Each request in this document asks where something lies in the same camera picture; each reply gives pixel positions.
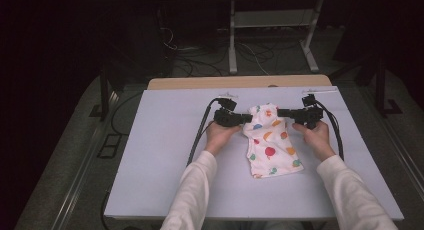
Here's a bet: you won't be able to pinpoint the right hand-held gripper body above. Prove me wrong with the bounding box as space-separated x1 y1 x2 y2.
293 93 324 130

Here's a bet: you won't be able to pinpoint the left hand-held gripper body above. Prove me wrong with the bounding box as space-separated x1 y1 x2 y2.
213 97 244 128

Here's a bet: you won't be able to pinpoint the white fruit-print pants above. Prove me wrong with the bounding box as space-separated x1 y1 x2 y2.
242 102 305 179

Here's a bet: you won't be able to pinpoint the person's left hand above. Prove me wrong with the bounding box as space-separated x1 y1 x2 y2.
203 122 242 157

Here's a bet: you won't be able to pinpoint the person's right hand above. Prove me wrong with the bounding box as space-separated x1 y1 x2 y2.
292 120 336 163

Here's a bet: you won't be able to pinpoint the wooden table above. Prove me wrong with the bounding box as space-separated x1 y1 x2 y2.
147 74 333 91

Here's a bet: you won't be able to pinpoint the white table mat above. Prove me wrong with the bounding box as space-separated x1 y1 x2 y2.
103 86 405 222

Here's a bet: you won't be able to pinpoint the black metal stand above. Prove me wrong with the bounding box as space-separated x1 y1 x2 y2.
333 51 405 118
89 61 118 122

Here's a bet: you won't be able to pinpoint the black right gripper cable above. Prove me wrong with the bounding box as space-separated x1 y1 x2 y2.
314 99 345 161

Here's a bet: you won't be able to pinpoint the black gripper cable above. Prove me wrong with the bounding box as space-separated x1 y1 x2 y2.
314 99 345 161
186 97 219 167

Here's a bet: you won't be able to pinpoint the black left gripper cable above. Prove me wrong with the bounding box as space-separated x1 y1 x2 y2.
186 97 219 167

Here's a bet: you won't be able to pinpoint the tangle of floor cables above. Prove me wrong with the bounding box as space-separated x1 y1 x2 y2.
159 24 271 78

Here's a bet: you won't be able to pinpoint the white metal frame stand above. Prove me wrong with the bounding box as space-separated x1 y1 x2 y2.
228 0 325 75

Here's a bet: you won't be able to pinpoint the black floor cable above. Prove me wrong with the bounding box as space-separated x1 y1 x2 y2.
110 91 145 136

